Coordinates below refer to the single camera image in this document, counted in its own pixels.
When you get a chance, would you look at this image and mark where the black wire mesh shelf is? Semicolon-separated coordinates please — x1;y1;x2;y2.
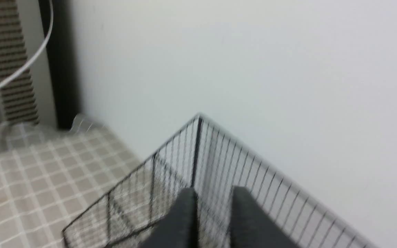
62;114;378;248

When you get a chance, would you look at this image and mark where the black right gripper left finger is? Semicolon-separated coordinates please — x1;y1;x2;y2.
140;187;198;248

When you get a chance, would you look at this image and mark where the white cable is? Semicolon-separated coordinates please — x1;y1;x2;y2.
0;0;54;102

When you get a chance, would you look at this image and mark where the grey checkered tablecloth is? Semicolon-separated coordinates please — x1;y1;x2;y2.
0;114;171;248

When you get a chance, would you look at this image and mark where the black vertical post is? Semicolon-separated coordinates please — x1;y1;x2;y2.
46;0;80;129

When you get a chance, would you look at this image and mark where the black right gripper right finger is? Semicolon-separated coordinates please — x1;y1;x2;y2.
230;186;298;248

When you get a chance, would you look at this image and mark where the striped vent panel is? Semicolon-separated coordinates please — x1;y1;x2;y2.
0;0;40;124

